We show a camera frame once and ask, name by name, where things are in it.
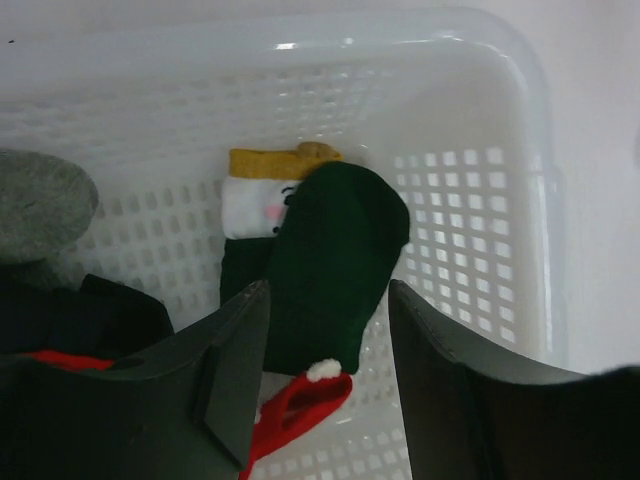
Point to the white plastic basket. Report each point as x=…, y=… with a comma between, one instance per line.
x=447, y=105

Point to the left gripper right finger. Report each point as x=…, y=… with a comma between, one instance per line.
x=473, y=409

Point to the black sock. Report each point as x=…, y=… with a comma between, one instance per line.
x=102, y=319

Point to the red santa sock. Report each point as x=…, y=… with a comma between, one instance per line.
x=295, y=410

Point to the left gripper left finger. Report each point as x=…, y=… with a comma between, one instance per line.
x=241, y=326

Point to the grey sock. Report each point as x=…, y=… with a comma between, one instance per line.
x=47, y=203

